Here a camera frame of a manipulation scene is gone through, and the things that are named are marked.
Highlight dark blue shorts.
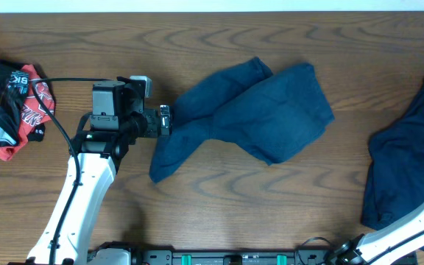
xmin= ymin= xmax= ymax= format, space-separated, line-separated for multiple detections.
xmin=149 ymin=57 xmax=334 ymax=183

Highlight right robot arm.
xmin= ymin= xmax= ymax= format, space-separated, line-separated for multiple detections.
xmin=325 ymin=203 xmax=424 ymax=264

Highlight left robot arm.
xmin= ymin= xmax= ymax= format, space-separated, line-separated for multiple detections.
xmin=25 ymin=76 xmax=172 ymax=264

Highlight black red clothes pile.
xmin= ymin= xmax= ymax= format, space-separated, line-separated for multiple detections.
xmin=0 ymin=60 xmax=55 ymax=161

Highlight dark blue clothes pile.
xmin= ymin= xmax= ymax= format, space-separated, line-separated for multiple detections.
xmin=361 ymin=83 xmax=424 ymax=251

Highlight black aluminium mounting rail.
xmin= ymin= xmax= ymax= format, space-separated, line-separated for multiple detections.
xmin=90 ymin=250 xmax=418 ymax=265

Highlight green rail clamp left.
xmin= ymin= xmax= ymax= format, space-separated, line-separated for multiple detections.
xmin=181 ymin=255 xmax=192 ymax=265

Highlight green rail clamp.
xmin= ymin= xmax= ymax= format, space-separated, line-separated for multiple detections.
xmin=181 ymin=255 xmax=192 ymax=265
xmin=276 ymin=255 xmax=287 ymax=265

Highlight green rail clamp right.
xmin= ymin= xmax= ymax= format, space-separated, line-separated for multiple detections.
xmin=276 ymin=255 xmax=287 ymax=265

